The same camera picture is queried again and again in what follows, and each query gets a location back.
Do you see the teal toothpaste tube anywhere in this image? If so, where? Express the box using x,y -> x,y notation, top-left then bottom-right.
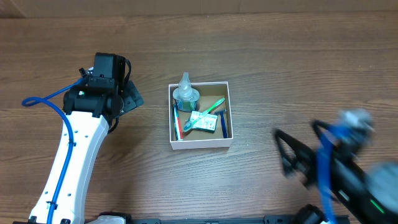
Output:
173,105 -> 183,141

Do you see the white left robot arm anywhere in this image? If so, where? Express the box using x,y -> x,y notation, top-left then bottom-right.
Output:
22,52 -> 144,223

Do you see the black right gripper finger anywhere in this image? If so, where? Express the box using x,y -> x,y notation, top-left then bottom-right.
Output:
274,129 -> 307,162
311,119 -> 333,146

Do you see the pink cardboard box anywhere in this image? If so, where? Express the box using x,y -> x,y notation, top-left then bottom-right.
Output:
168,82 -> 234,150

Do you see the clear soap pump bottle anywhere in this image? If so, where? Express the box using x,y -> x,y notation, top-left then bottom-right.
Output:
172,72 -> 200,113

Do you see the blue disposable razor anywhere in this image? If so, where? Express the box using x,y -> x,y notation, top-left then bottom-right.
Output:
214,109 -> 228,139

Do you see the green white soap bar pack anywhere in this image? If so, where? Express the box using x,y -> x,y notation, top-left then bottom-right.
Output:
192,114 -> 218,133

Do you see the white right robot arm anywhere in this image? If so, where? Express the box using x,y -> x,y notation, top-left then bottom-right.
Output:
273,108 -> 397,223

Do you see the green white toothbrush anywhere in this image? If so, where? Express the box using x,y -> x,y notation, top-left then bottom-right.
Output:
183,98 -> 225,133

